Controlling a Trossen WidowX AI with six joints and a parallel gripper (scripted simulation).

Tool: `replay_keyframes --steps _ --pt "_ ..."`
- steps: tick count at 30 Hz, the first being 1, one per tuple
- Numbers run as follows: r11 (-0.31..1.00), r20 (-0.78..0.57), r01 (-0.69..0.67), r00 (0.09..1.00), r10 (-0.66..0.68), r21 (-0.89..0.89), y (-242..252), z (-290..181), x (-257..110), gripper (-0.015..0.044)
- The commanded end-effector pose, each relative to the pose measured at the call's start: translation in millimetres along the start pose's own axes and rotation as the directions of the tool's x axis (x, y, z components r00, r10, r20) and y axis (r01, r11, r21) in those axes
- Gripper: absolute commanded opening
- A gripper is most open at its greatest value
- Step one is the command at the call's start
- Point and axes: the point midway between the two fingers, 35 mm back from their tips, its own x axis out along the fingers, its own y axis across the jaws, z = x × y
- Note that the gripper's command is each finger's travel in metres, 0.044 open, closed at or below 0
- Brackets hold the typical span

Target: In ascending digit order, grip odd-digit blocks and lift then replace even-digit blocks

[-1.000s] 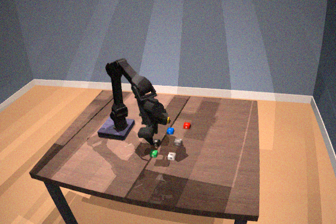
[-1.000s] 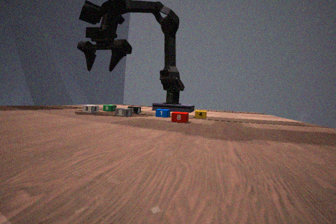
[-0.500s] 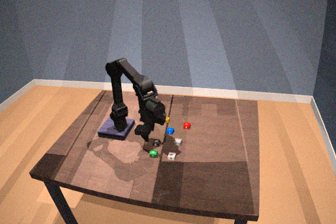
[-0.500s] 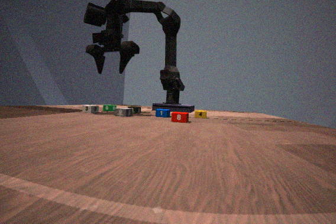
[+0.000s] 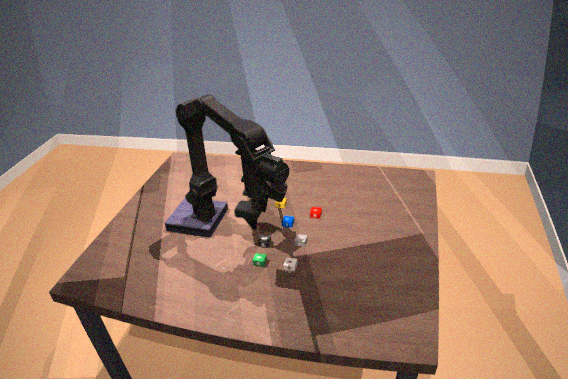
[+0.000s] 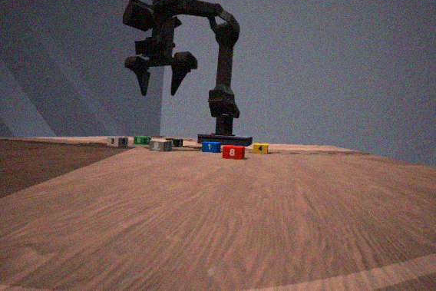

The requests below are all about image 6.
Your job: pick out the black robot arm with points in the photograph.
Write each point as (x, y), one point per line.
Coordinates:
(159, 16)

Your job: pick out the blue block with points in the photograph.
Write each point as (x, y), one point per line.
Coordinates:
(211, 146)

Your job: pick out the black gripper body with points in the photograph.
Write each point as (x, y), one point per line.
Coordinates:
(184, 58)

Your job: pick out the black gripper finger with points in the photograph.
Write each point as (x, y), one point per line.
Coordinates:
(179, 71)
(143, 79)

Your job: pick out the yellow block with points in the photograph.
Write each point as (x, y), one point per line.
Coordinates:
(260, 148)

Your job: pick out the green block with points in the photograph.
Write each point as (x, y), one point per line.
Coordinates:
(142, 140)

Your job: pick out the red block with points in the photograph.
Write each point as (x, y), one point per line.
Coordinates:
(233, 152)

